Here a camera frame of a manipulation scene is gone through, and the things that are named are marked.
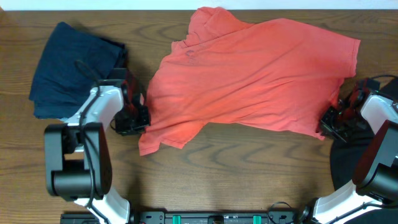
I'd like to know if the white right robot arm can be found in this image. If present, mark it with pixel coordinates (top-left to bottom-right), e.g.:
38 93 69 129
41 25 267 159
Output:
294 77 397 223

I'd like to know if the orange polo shirt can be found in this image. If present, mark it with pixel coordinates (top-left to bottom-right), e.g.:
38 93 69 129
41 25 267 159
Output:
139 7 360 155

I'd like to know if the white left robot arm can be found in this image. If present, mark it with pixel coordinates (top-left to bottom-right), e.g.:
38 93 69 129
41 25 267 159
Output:
44 60 150 224

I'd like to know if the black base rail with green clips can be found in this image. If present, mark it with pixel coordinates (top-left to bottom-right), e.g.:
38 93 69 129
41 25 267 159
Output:
60 210 301 224

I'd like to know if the folded navy blue garment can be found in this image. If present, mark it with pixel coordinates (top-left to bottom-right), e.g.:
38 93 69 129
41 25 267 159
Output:
29 22 127 119

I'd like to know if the black garment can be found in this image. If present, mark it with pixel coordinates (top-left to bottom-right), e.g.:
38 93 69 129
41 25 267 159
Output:
329 77 398 224

